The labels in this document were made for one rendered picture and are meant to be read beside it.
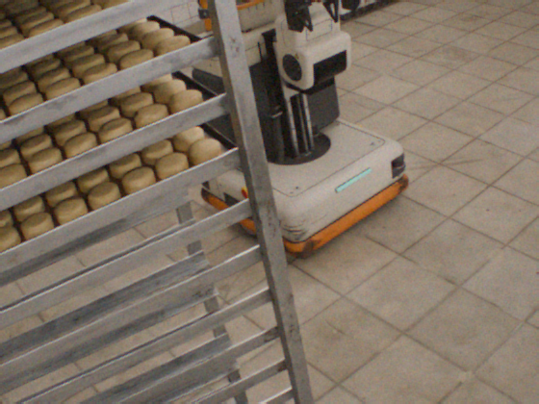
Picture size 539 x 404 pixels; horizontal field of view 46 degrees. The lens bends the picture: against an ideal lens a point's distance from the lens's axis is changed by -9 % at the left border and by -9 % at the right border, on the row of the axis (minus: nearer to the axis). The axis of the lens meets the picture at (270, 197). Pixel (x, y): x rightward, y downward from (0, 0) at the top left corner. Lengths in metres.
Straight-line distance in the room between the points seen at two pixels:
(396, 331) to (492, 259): 0.51
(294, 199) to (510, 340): 0.94
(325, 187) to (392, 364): 0.74
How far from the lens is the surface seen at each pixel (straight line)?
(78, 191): 1.09
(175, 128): 0.97
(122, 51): 1.01
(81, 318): 1.57
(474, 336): 2.28
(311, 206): 2.50
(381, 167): 2.71
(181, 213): 1.54
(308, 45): 2.37
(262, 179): 1.03
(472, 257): 2.59
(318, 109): 2.84
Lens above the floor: 1.63
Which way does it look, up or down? 32 degrees down
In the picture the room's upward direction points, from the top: 11 degrees counter-clockwise
